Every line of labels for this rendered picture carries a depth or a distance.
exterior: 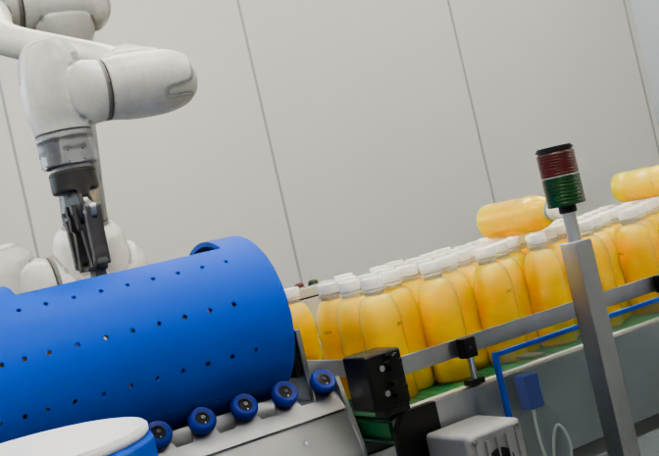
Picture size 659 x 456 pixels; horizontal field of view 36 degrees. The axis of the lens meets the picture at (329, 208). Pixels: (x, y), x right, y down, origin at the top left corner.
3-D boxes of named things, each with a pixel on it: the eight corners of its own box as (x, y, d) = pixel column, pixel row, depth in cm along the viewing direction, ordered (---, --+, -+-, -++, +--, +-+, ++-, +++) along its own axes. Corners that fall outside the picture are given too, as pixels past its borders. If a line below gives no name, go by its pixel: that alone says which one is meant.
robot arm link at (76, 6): (48, 316, 236) (139, 294, 246) (67, 336, 222) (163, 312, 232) (-5, -27, 217) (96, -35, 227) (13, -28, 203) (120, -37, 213)
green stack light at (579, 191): (539, 211, 171) (532, 182, 171) (567, 204, 175) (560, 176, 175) (566, 206, 166) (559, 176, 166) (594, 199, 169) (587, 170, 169)
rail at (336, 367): (278, 376, 201) (274, 361, 201) (280, 375, 202) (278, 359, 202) (391, 378, 167) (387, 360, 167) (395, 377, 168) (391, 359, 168)
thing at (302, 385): (277, 402, 184) (261, 333, 184) (288, 398, 185) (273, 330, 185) (304, 403, 175) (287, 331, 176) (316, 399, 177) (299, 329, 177)
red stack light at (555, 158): (532, 181, 171) (527, 159, 171) (560, 176, 175) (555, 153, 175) (559, 176, 166) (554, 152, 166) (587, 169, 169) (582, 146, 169)
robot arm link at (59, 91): (36, 132, 158) (119, 120, 164) (15, 34, 158) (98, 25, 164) (24, 144, 168) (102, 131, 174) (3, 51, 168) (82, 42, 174)
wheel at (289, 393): (265, 390, 169) (268, 382, 167) (288, 382, 171) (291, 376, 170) (278, 412, 166) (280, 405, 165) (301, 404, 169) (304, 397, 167)
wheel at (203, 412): (181, 416, 161) (183, 409, 159) (207, 408, 163) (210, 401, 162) (193, 439, 158) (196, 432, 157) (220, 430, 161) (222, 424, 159)
